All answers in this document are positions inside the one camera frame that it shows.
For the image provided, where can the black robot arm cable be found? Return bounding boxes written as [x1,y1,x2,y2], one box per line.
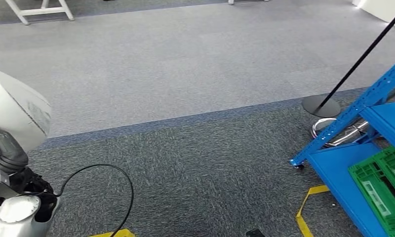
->
[50,163,135,237]

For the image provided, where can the white frame table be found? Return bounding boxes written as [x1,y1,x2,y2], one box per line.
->
[4,0,76,26]

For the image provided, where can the white lit display plinth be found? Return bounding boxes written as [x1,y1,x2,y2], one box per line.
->
[352,0,395,30]

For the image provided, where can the black stanchion with round base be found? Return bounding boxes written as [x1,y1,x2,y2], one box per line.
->
[301,2,395,119]

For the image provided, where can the chrome metal ring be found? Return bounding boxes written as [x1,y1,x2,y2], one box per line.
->
[311,117,371,149]

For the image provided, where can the green plastic crate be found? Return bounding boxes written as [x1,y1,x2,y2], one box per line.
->
[348,160,395,237]
[374,145,395,197]

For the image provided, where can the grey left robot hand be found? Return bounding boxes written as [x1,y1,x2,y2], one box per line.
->
[0,125,29,166]

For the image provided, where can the blue metal shelf rack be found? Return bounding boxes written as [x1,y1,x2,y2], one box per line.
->
[289,54,395,237]

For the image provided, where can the white curved plastic part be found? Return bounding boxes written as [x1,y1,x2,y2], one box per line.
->
[0,66,53,153]

